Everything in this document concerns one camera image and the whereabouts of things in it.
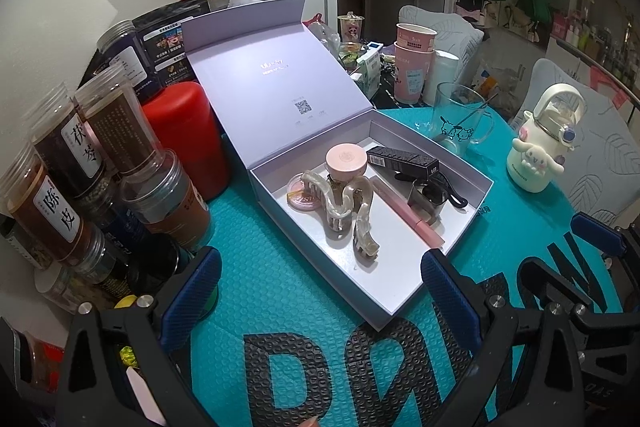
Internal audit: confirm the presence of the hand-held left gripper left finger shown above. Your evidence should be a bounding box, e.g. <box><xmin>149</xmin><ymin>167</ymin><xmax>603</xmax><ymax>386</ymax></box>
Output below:
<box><xmin>55</xmin><ymin>246</ymin><xmax>224</xmax><ymax>427</ymax></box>

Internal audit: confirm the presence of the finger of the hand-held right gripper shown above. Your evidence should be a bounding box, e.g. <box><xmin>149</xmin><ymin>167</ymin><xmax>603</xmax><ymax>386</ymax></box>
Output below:
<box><xmin>520</xmin><ymin>257</ymin><xmax>624</xmax><ymax>326</ymax></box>
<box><xmin>570</xmin><ymin>211</ymin><xmax>640</xmax><ymax>269</ymax></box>

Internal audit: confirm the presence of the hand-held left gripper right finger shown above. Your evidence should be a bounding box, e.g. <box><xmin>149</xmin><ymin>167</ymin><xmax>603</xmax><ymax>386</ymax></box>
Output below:
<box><xmin>421</xmin><ymin>249</ymin><xmax>586</xmax><ymax>427</ymax></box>

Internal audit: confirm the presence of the pink cosmetic tube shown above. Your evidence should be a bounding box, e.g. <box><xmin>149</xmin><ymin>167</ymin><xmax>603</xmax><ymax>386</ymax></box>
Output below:
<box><xmin>370</xmin><ymin>174</ymin><xmax>447</xmax><ymax>251</ymax></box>

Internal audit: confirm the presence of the beige hair claw clip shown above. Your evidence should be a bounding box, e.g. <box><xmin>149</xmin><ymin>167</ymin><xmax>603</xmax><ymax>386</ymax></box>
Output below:
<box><xmin>299</xmin><ymin>169</ymin><xmax>382</xmax><ymax>272</ymax></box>

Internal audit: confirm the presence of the pink blush compact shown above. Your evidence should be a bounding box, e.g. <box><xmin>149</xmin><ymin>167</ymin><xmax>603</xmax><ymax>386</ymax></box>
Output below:
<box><xmin>287</xmin><ymin>173</ymin><xmax>326</xmax><ymax>210</ymax></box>

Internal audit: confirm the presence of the black lipstick box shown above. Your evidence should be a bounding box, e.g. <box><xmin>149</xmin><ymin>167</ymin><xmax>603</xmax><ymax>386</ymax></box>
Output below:
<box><xmin>366</xmin><ymin>145</ymin><xmax>441</xmax><ymax>180</ymax></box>

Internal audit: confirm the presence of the pink round compact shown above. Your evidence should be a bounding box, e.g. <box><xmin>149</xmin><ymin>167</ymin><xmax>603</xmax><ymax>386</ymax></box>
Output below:
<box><xmin>326</xmin><ymin>146</ymin><xmax>369</xmax><ymax>183</ymax></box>

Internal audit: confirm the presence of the white gift box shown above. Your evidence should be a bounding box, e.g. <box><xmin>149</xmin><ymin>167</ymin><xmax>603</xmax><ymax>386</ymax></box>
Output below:
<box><xmin>181</xmin><ymin>0</ymin><xmax>494</xmax><ymax>331</ymax></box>

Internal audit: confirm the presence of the large leaf pattern chair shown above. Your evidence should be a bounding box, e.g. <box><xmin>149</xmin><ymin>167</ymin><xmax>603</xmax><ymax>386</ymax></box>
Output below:
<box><xmin>520</xmin><ymin>58</ymin><xmax>640</xmax><ymax>219</ymax></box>

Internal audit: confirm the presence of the white cartoon water bottle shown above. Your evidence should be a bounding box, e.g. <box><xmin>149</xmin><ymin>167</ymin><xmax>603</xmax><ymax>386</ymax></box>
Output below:
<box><xmin>507</xmin><ymin>83</ymin><xmax>587</xmax><ymax>194</ymax></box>

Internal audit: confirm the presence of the teal bubble mat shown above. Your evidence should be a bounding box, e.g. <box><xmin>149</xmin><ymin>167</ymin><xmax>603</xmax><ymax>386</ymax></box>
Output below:
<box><xmin>190</xmin><ymin>102</ymin><xmax>627</xmax><ymax>427</ymax></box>

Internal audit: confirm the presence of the pink cloth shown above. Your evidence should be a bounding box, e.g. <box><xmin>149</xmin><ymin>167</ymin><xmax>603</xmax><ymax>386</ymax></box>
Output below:
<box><xmin>589</xmin><ymin>67</ymin><xmax>632</xmax><ymax>104</ymax></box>

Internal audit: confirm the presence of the red canister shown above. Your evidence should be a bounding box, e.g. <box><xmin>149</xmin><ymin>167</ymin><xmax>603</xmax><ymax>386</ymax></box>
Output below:
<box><xmin>140</xmin><ymin>82</ymin><xmax>224</xmax><ymax>200</ymax></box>

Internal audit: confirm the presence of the metal stirring spoon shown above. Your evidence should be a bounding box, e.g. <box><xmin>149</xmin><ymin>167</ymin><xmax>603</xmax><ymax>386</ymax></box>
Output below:
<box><xmin>434</xmin><ymin>92</ymin><xmax>502</xmax><ymax>144</ymax></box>

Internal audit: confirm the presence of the stack of clear plastic jars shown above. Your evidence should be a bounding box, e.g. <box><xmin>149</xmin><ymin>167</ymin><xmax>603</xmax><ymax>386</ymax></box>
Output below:
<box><xmin>0</xmin><ymin>19</ymin><xmax>216</xmax><ymax>314</ymax></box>

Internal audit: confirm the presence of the cartoon print glass mug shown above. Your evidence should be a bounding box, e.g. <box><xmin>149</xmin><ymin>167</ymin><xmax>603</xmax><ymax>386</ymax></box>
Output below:
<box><xmin>432</xmin><ymin>82</ymin><xmax>497</xmax><ymax>154</ymax></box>

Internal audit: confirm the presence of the row of bottles and jars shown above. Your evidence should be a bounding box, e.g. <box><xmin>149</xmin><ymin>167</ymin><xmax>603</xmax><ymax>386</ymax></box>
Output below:
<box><xmin>550</xmin><ymin>4</ymin><xmax>640</xmax><ymax>84</ymax></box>

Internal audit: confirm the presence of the white frosted tumbler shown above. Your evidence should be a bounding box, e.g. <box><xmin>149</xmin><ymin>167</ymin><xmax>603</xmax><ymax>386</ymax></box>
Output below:
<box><xmin>422</xmin><ymin>50</ymin><xmax>460</xmax><ymax>106</ymax></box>

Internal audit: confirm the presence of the pink paper cup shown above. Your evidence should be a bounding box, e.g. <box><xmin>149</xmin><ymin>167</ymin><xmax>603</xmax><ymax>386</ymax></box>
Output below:
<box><xmin>395</xmin><ymin>23</ymin><xmax>437</xmax><ymax>54</ymax></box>
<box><xmin>393</xmin><ymin>42</ymin><xmax>435</xmax><ymax>106</ymax></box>

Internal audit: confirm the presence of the small green tote bag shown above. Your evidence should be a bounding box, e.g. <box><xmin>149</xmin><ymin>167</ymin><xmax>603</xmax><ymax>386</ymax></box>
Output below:
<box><xmin>515</xmin><ymin>0</ymin><xmax>554</xmax><ymax>26</ymax></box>

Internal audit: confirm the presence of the green white carton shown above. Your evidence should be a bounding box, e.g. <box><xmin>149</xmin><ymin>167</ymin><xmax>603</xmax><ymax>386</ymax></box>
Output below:
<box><xmin>357</xmin><ymin>52</ymin><xmax>384</xmax><ymax>96</ymax></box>

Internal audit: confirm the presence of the black printed carton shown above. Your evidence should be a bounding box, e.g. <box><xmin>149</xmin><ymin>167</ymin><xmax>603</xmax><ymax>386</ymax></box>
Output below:
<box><xmin>134</xmin><ymin>0</ymin><xmax>212</xmax><ymax>104</ymax></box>

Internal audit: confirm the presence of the panda print lidded cup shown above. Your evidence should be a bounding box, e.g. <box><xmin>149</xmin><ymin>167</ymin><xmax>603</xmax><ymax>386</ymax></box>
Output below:
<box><xmin>337</xmin><ymin>12</ymin><xmax>366</xmax><ymax>43</ymax></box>

